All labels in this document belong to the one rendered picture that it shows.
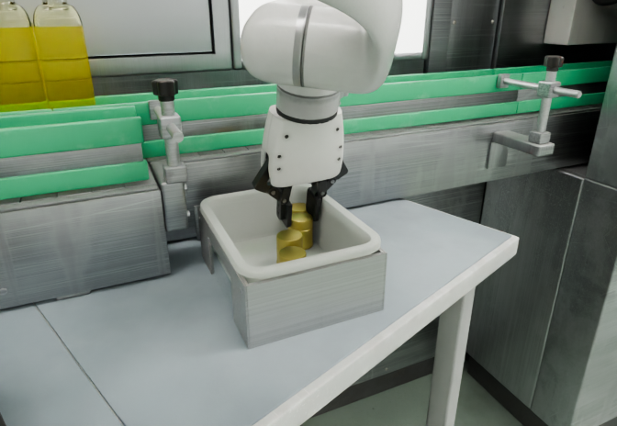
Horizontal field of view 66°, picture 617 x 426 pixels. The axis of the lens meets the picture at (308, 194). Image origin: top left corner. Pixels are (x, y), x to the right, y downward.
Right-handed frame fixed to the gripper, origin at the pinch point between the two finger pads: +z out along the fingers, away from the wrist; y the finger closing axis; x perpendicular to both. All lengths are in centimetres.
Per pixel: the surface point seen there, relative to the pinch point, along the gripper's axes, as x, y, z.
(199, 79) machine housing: -35.7, 5.5, -5.0
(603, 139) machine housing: -4, -68, 2
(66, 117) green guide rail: -13.7, 27.1, -10.9
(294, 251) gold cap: 9.2, 4.5, -1.1
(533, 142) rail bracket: -3.2, -46.8, -1.1
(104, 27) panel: -34.6, 20.3, -15.6
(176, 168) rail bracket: -2.8, 15.7, -7.7
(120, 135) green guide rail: -6.3, 21.3, -11.3
